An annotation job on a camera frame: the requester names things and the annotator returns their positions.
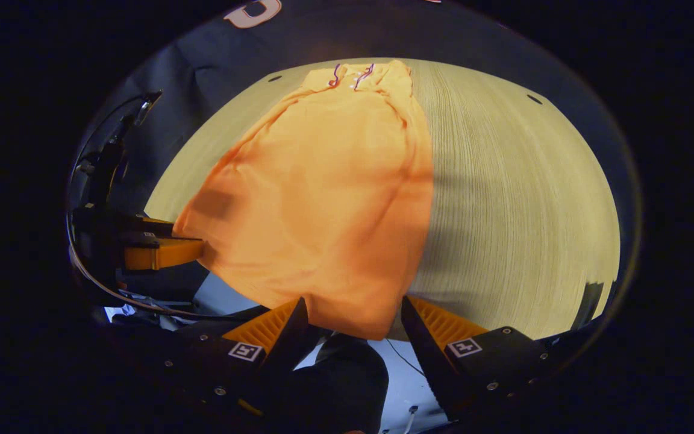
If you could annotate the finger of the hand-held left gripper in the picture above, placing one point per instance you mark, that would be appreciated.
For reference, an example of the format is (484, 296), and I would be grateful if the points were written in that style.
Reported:
(154, 228)
(166, 253)

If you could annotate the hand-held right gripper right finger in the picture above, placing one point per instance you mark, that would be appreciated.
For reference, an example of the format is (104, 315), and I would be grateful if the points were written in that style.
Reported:
(428, 355)

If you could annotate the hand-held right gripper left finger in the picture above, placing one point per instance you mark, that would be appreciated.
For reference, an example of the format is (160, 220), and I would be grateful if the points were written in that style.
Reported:
(287, 343)

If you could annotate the orange T-shirt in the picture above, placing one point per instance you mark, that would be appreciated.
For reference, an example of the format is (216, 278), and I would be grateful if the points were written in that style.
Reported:
(323, 199)

